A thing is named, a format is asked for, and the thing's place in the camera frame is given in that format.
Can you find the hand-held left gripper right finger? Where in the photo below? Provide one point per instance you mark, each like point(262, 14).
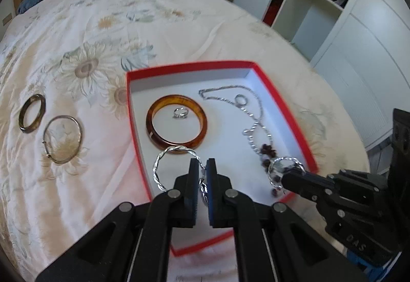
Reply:
point(211, 192)

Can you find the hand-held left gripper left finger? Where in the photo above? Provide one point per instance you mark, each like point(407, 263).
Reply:
point(193, 192)

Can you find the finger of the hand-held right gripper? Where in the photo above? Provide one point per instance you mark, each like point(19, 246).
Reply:
point(304, 184)

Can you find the red cardboard box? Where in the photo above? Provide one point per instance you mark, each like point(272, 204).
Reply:
point(224, 128)

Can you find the amber bangle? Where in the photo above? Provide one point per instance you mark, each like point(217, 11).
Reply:
point(176, 98)

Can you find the thin silver bangle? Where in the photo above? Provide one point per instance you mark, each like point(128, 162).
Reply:
point(80, 136)

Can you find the white wardrobe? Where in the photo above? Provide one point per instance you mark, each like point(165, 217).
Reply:
point(368, 54)

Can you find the open white closet shelf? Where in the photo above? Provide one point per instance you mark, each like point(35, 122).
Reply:
point(307, 16)

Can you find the dark olive bangle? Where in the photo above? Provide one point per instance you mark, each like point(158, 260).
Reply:
point(42, 107)

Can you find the wall socket plate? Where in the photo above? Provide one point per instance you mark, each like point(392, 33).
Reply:
point(7, 18)

